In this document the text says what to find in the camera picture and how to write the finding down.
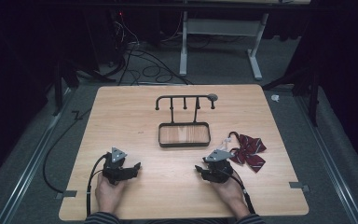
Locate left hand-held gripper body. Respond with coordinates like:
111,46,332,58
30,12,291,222
102,147,129,185

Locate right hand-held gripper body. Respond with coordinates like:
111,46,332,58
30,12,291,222
202,148,236,184

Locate person's left hand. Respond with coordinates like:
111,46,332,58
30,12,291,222
94,172,127,217

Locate person's right hand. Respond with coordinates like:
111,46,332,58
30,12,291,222
212,175,252,219

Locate dark red striped bow tie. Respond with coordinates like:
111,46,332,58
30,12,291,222
219,131,268,174

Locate black metal hook rack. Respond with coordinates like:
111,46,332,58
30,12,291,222
154,92,219,148

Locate grey tape piece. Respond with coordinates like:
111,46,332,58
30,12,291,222
288,181,310,193
55,189,78,201

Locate black metal stand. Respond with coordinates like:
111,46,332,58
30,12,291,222
45,55,117,118
261,66,321,128

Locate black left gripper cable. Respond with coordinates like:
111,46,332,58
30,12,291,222
86,153,110,217

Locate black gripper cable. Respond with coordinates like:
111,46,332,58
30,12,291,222
86,153,110,217
227,167,257,216

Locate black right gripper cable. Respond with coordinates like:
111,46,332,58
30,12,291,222
227,167,257,216

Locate long black floor cable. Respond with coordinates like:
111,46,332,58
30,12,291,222
42,106,91,194

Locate metal floor rail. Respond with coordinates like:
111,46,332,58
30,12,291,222
293,92,358,224
0,88,76,224

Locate tangle of black cables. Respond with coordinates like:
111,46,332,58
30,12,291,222
108,12,195,87

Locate white metal desk frame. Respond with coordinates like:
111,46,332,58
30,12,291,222
178,11,270,82

